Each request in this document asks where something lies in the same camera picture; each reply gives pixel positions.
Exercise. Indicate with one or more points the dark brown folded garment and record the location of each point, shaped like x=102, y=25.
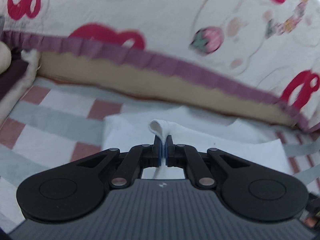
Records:
x=14, y=73

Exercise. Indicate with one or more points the cream folded garment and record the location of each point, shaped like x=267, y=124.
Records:
x=20, y=88

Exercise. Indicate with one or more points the beige sofa frame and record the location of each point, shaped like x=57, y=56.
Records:
x=147, y=84

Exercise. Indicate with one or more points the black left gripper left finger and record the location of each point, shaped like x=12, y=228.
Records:
x=73, y=190

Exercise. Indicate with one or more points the bear print sofa cover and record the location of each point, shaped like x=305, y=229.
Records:
x=264, y=50

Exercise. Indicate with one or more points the white fleece garment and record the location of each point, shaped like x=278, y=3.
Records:
x=200, y=137

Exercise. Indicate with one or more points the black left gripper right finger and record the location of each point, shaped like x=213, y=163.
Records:
x=250, y=190

